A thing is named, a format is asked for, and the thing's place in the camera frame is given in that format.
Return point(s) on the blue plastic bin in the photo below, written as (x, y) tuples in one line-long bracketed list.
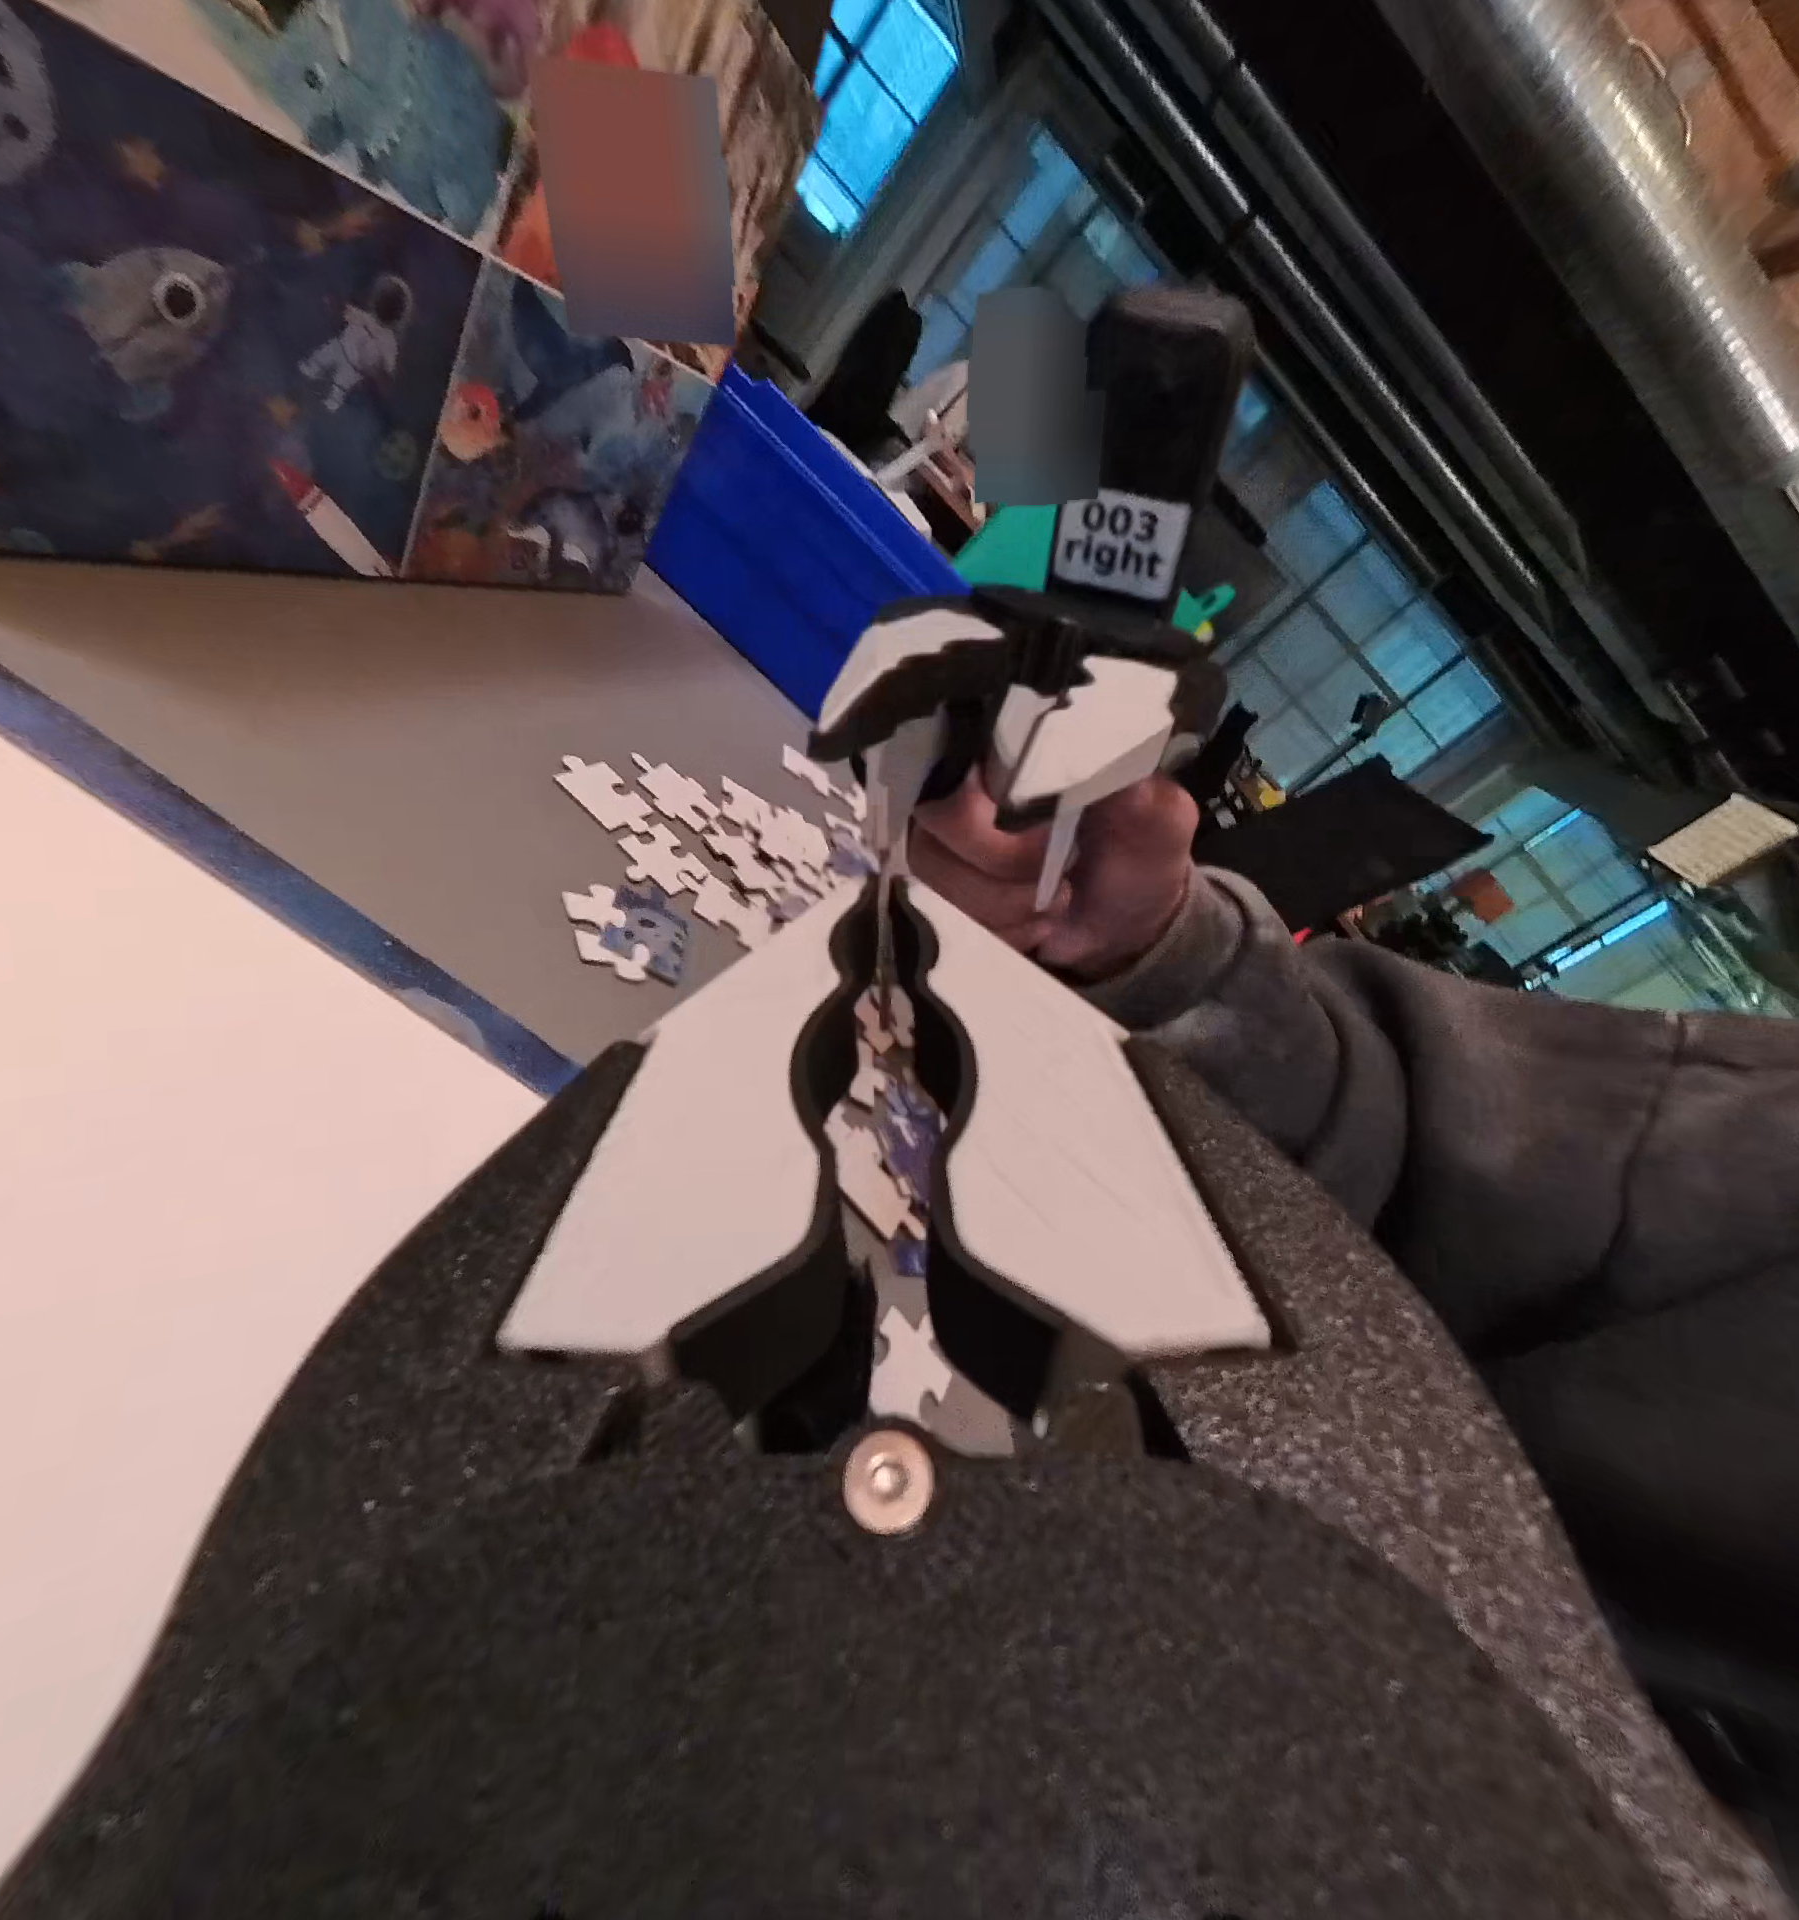
[(783, 511)]

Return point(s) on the large window wall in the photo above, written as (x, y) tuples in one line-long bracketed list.
[(1366, 645)]

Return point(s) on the space and ocean print box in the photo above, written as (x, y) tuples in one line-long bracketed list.
[(170, 380)]

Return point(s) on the dark office chair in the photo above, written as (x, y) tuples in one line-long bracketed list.
[(864, 380)]

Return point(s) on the white puzzle tray blue rim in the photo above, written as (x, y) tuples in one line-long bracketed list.
[(170, 1199)]

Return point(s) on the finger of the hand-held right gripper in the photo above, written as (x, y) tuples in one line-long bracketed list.
[(1091, 739), (905, 661)]

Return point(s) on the person's right hand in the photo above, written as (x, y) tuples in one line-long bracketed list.
[(1123, 902)]

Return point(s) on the cluttered workbench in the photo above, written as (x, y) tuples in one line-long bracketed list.
[(1438, 928)]

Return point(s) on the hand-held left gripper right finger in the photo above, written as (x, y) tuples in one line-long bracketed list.
[(1111, 1185)]

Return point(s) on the teal plastic holder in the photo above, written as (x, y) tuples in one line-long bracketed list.
[(1009, 546)]

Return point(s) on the silver air duct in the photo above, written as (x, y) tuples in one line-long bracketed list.
[(1661, 224)]

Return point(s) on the blue paned window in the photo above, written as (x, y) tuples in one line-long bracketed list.
[(880, 102)]

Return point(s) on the forest flower picture box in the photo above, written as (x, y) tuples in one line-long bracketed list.
[(376, 89)]

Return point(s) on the thin puzzle piece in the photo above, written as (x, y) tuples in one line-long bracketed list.
[(887, 928)]

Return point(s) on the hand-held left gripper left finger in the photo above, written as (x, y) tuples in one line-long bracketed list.
[(664, 1185)]

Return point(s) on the pile of puzzle pieces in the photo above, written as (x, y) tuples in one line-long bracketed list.
[(721, 841)]

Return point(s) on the black ceiling pipes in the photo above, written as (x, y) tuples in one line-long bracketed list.
[(1288, 224)]

